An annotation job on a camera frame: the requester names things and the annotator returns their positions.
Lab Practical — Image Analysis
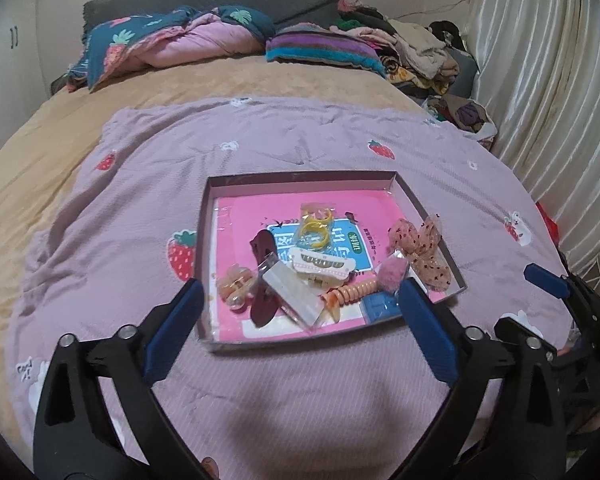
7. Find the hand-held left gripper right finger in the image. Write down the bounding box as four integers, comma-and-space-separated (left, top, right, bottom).
395, 278, 566, 480

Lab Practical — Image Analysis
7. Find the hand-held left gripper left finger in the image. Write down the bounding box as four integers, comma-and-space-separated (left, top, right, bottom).
32, 278, 216, 480

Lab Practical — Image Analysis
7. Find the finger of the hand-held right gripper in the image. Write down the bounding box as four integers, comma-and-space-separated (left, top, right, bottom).
524, 264, 581, 301

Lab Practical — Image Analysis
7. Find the blue card hairpin packet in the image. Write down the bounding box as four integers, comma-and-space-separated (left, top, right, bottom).
362, 292, 406, 323

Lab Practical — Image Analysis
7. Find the pearl hair claw clip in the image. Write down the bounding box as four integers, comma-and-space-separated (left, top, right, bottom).
216, 263, 261, 313

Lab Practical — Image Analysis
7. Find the orange spiral hair tie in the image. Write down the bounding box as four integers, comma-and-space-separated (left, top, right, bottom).
320, 280, 381, 323

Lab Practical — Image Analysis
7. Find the clear plastic packet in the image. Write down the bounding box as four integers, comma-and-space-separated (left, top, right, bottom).
260, 254, 331, 333

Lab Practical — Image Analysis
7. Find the white rhinestone hair clip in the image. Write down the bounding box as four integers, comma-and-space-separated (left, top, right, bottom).
287, 246, 357, 288

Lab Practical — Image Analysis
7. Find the pink shallow cardboard box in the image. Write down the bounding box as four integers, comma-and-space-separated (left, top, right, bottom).
196, 170, 468, 356

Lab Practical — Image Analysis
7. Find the yellow hair ties packet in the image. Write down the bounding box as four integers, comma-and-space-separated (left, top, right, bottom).
297, 202, 338, 251

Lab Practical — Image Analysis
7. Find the red dotted mesh bow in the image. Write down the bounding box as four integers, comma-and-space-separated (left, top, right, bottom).
386, 215, 453, 292

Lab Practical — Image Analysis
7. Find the maroon hair clip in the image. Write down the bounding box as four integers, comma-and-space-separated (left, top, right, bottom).
249, 228, 283, 326

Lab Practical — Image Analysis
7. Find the purple strawberry print blanket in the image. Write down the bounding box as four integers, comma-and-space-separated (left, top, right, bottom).
5, 96, 581, 480

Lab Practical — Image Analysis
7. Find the cream satin curtain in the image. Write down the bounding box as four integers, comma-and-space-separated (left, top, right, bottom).
467, 0, 600, 281

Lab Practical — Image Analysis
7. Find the bed with tan sheet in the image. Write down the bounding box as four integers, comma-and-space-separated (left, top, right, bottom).
0, 52, 431, 411

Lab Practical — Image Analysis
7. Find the pile of clothes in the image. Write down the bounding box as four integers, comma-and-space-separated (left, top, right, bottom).
330, 0, 496, 151

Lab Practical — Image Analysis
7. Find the navy and pink folded quilt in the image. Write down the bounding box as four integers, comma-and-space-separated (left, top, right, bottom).
67, 5, 276, 92

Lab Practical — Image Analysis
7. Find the striped purple teal pillow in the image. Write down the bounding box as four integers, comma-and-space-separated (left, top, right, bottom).
265, 22, 388, 78

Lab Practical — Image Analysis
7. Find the white wardrobe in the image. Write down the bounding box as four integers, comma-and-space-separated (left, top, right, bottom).
0, 0, 51, 161

